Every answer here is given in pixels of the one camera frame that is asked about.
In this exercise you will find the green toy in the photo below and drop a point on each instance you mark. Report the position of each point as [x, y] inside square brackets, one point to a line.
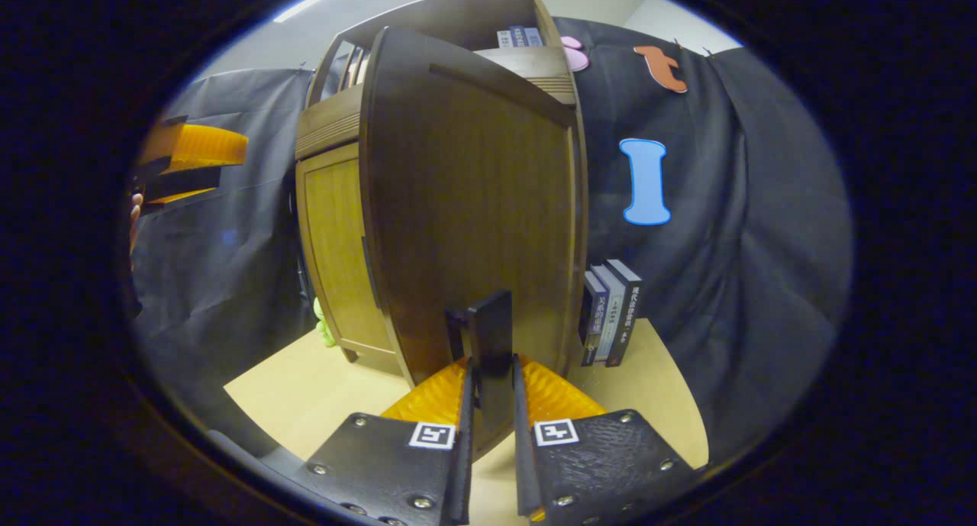
[324, 326]

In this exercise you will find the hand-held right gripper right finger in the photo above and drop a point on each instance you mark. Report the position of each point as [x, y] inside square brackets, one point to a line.
[523, 450]

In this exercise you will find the white spine book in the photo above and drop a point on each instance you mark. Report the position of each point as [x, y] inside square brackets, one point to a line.
[503, 40]

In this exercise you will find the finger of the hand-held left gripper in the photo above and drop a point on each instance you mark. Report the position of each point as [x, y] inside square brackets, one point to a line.
[206, 144]
[183, 181]

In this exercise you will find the wooden double-door shoe cabinet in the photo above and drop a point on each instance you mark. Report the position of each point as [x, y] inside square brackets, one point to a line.
[458, 14]

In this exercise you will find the dark blue spine book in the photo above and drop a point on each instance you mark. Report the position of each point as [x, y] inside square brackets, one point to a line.
[517, 37]

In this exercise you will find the dark cover book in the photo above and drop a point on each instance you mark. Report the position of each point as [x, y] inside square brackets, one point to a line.
[589, 320]

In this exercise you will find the grey spine book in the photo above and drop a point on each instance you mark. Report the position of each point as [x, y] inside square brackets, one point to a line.
[609, 320]

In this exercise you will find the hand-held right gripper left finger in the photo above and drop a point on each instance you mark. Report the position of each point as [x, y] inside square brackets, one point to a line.
[464, 450]

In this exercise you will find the black backdrop cloth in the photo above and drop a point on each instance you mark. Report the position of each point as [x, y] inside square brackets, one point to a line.
[763, 243]

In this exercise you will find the black spine book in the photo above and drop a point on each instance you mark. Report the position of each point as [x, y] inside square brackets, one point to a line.
[627, 312]

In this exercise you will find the light blue spine book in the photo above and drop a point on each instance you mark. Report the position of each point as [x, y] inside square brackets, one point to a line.
[533, 37]

